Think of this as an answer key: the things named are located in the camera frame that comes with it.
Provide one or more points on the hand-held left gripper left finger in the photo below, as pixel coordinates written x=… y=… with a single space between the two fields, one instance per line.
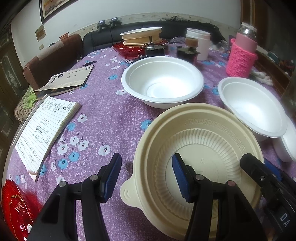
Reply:
x=111 y=178

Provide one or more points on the purple floral tablecloth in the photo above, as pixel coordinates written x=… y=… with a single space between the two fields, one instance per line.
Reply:
x=104 y=115

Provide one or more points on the dark wooden cabinet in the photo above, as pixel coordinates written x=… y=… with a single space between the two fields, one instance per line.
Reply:
x=9 y=69

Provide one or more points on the lined paper notebook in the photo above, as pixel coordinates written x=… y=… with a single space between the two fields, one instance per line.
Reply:
x=44 y=129

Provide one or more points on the clear plastic container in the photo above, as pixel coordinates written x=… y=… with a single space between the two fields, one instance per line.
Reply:
x=177 y=44

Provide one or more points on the green patterned cloth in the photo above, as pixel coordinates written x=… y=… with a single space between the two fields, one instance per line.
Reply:
x=29 y=97

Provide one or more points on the white wall socket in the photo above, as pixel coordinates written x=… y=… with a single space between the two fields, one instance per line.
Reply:
x=41 y=47

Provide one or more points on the black pen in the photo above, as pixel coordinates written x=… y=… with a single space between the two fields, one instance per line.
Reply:
x=90 y=63

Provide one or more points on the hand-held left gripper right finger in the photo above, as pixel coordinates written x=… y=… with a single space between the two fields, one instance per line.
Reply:
x=181 y=180

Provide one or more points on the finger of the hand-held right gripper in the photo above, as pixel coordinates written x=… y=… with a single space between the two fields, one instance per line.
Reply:
x=254 y=169

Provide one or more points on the tan plastic bowl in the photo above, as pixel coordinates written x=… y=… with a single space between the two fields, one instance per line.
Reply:
x=143 y=39

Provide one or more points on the wide white foam bowl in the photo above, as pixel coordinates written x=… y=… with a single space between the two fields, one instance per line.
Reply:
x=161 y=78

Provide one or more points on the grey paperback book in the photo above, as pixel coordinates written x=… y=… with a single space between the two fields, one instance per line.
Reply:
x=67 y=80

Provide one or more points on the white foam plate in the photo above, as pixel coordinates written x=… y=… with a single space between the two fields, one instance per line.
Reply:
x=141 y=31

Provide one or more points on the small black camera device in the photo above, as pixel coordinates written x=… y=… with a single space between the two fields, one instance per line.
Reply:
x=101 y=25
x=113 y=22

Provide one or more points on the small wall picture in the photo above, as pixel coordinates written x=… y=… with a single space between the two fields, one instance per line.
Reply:
x=40 y=33

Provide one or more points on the red glass plate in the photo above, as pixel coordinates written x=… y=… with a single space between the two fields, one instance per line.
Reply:
x=16 y=206

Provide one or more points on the bottle in pink knitted sleeve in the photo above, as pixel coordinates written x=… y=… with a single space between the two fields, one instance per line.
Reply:
x=241 y=55

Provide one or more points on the black sofa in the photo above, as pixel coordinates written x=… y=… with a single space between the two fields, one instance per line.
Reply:
x=101 y=39

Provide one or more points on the cream ribbed plastic bowl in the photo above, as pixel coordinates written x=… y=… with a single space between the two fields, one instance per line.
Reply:
x=208 y=129

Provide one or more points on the black round jar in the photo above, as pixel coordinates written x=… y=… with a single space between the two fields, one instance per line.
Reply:
x=155 y=51

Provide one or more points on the framed wall painting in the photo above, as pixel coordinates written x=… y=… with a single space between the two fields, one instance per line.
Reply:
x=53 y=9

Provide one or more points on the red glass bowl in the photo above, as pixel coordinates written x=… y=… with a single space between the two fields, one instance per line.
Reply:
x=126 y=49

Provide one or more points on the white plastic jar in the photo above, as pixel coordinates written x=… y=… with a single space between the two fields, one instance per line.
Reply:
x=203 y=44

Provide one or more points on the brown armchair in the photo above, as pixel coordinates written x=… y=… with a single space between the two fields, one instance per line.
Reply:
x=50 y=58

